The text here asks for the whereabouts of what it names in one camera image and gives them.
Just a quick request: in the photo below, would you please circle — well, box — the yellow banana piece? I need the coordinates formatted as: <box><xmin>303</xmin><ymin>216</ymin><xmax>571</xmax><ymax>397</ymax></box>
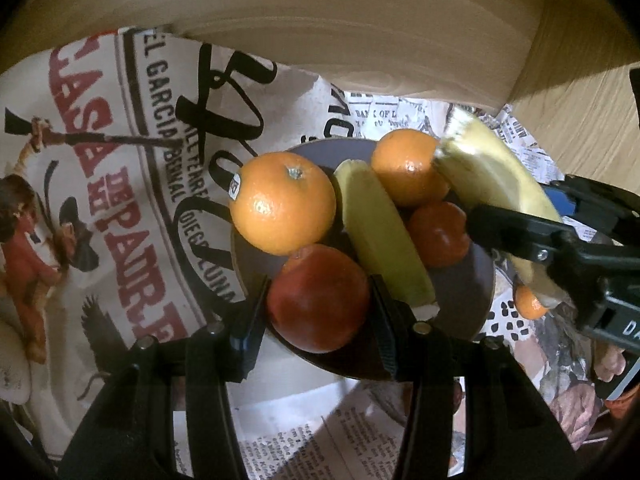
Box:
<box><xmin>334</xmin><ymin>159</ymin><xmax>436</xmax><ymax>308</ymax></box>
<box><xmin>432</xmin><ymin>106</ymin><xmax>572</xmax><ymax>311</ymax></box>

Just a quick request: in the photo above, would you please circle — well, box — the small mandarin orange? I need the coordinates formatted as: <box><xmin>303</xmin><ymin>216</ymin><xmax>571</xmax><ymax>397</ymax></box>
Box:
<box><xmin>407</xmin><ymin>200</ymin><xmax>471</xmax><ymax>269</ymax></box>

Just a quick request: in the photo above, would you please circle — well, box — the large orange with sticker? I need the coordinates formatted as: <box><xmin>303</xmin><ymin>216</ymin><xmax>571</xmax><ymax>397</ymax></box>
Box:
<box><xmin>370</xmin><ymin>129</ymin><xmax>449</xmax><ymax>207</ymax></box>
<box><xmin>228</xmin><ymin>152</ymin><xmax>336</xmax><ymax>256</ymax></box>

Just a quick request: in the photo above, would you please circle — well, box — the red apple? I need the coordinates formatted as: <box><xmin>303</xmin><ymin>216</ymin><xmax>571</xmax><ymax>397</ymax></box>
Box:
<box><xmin>266</xmin><ymin>244</ymin><xmax>369</xmax><ymax>354</ymax></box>

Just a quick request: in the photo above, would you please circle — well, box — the person's hand holding gripper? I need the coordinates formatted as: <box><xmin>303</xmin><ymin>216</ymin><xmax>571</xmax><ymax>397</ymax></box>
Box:
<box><xmin>593</xmin><ymin>342</ymin><xmax>626</xmax><ymax>382</ymax></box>

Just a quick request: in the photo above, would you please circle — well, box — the dark round plate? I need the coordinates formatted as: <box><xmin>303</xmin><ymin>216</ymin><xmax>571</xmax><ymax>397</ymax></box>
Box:
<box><xmin>231</xmin><ymin>138</ymin><xmax>495</xmax><ymax>380</ymax></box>

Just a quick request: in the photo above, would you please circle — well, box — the crumpled black-white newspaper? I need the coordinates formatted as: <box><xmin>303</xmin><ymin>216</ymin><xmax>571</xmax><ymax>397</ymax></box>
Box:
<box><xmin>234</xmin><ymin>91</ymin><xmax>601</xmax><ymax>480</ymax></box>

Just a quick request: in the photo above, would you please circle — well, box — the printed newspaper sheet with poster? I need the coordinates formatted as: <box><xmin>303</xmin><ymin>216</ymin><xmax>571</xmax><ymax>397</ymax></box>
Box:
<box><xmin>1</xmin><ymin>30</ymin><xmax>357</xmax><ymax>460</ymax></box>

